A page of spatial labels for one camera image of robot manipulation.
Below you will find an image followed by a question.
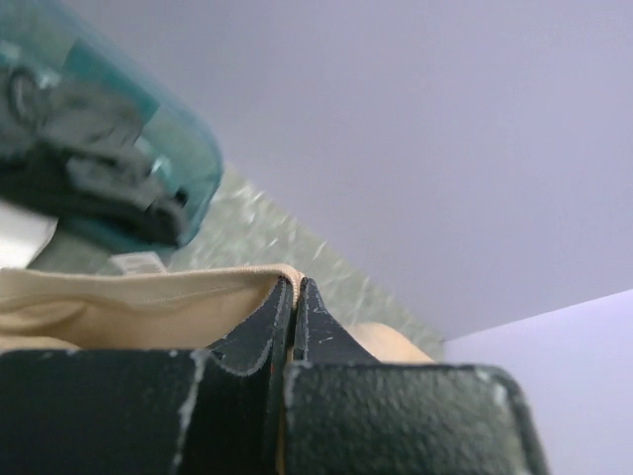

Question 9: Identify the dark grey t shirt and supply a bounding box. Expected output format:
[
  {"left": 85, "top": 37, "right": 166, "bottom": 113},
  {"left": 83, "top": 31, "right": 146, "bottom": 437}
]
[{"left": 1, "top": 61, "right": 190, "bottom": 245}]

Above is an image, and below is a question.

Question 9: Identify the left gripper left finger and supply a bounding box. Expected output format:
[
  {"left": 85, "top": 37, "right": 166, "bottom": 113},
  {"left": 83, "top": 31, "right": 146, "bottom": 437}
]
[{"left": 0, "top": 276, "right": 298, "bottom": 475}]

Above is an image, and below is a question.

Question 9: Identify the tan t shirt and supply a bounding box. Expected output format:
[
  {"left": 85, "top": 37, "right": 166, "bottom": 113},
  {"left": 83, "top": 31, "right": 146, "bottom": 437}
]
[{"left": 1, "top": 264, "right": 429, "bottom": 375}]

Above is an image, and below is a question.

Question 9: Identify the teal plastic bin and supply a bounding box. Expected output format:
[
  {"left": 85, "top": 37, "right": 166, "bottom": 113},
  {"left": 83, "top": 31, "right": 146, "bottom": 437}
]
[{"left": 1, "top": 1, "right": 224, "bottom": 252}]

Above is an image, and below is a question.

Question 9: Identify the white printed t shirt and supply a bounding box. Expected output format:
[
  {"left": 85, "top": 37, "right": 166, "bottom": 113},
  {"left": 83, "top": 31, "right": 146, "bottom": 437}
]
[{"left": 0, "top": 200, "right": 58, "bottom": 269}]

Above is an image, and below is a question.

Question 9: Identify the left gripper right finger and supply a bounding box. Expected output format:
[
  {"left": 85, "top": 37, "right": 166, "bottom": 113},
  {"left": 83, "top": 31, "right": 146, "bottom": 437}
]
[{"left": 284, "top": 278, "right": 549, "bottom": 475}]

